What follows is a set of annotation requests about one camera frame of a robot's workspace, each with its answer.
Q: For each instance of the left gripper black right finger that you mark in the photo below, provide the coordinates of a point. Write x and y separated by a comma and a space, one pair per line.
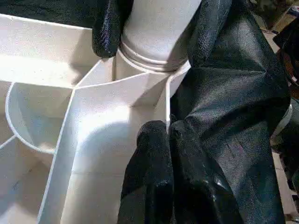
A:
198, 186

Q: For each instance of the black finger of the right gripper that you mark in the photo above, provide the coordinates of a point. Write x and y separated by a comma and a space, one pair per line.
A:
107, 28
203, 30

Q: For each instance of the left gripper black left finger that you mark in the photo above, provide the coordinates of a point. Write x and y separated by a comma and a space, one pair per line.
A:
149, 177

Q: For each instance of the white plastic table leg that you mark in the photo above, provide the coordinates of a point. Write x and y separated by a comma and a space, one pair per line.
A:
156, 28

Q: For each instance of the white plastic table top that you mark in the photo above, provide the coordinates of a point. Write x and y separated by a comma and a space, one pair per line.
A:
93, 116

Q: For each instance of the black plastic mat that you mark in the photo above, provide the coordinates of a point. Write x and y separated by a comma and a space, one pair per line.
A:
245, 105

